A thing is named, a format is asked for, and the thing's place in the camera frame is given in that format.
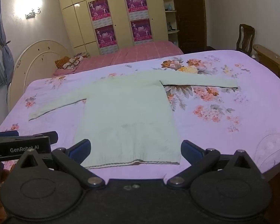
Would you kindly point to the blue figurine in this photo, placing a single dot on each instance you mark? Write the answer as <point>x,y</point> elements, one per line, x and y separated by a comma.
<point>170,6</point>

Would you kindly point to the purple wall poster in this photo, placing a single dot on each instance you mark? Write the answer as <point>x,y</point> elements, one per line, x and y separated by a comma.
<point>135,3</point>
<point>99,9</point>
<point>141,29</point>
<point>105,36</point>

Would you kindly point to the orange patterned pillow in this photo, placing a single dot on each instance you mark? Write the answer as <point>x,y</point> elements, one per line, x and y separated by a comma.
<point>67,63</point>

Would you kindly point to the wall lamp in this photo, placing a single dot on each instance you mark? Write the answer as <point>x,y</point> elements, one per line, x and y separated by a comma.
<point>32,13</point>

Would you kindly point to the dark wooden chair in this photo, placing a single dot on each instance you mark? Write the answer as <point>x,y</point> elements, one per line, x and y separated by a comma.
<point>246,37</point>

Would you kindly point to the light green knit sweater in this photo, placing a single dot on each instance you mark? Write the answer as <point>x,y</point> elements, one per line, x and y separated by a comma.
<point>128,114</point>

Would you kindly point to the pink checked bed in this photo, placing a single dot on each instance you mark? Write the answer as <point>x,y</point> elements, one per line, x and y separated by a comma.
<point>135,52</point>

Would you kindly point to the cream corner shelf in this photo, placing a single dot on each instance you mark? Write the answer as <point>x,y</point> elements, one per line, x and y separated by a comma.
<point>172,18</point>

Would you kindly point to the dark wooden door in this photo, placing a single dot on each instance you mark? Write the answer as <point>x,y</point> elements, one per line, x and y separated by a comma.
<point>191,16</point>

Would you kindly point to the cream wardrobe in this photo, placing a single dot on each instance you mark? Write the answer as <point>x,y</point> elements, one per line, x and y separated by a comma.
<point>119,9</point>

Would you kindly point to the small patterned pillow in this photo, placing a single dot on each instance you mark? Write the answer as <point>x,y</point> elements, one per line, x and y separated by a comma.
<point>82,54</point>

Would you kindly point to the wooden bed footboard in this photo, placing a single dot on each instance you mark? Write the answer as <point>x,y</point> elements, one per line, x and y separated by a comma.
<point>270,58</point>

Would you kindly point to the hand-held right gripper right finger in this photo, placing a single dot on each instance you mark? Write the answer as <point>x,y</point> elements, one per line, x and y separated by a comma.
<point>191,151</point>

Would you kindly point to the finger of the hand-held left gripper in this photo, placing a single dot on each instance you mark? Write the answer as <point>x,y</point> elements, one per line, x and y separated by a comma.
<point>50,136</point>
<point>7,134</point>

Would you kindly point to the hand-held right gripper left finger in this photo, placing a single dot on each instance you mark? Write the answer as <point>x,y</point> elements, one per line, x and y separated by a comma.
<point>80,151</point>

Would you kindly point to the cream round headboard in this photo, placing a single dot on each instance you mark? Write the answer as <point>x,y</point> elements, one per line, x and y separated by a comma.
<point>32,60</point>

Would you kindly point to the purple floral bed sheet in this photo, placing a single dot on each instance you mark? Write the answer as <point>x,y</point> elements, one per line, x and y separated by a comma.
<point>224,133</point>

